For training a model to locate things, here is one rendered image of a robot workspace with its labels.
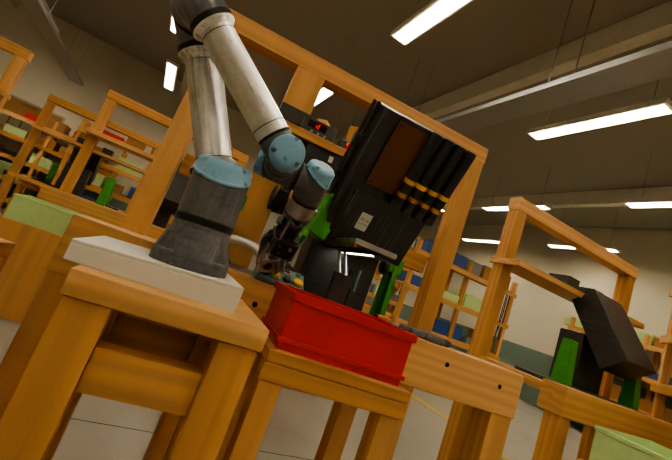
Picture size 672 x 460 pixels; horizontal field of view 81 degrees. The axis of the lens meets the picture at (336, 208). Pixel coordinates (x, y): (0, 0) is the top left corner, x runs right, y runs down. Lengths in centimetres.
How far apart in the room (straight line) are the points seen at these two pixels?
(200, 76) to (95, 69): 1099
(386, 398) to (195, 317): 46
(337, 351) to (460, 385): 67
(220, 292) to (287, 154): 30
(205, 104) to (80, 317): 53
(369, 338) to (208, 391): 37
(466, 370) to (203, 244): 101
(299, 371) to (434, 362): 64
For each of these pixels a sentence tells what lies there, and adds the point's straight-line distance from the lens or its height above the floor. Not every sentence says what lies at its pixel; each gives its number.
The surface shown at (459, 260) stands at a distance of 719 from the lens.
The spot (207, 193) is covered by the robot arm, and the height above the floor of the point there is 104.
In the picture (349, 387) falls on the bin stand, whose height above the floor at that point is 77.
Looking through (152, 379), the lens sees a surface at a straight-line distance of 74.
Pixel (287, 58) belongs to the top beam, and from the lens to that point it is 197.
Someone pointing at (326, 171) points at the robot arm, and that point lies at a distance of 97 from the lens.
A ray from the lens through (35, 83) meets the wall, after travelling 1202.
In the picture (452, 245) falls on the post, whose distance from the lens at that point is 213.
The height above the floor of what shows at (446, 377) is 81.
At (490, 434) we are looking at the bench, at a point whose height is 68.
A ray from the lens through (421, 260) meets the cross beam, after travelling 214.
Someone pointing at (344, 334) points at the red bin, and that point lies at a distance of 90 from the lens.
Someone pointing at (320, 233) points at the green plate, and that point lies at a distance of 144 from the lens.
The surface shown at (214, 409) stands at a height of 70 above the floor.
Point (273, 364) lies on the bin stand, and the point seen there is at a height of 77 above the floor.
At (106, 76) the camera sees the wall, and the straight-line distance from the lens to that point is 1192.
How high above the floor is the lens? 96
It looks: 11 degrees up
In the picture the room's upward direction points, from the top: 21 degrees clockwise
